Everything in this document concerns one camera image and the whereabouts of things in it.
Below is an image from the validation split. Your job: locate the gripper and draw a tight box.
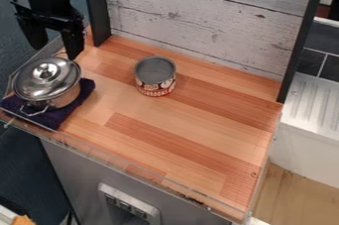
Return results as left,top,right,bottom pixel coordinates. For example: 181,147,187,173
9,0,88,61

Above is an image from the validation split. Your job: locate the red can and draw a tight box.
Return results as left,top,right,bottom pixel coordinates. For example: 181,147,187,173
132,56,178,98

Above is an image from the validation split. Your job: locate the silver pot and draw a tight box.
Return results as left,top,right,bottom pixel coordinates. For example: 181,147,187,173
10,56,84,117

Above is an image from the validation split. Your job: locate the dark purple cloth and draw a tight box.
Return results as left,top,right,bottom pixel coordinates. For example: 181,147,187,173
0,77,97,132

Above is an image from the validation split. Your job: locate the white cabinet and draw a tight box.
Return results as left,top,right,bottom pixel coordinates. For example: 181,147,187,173
269,16,339,189

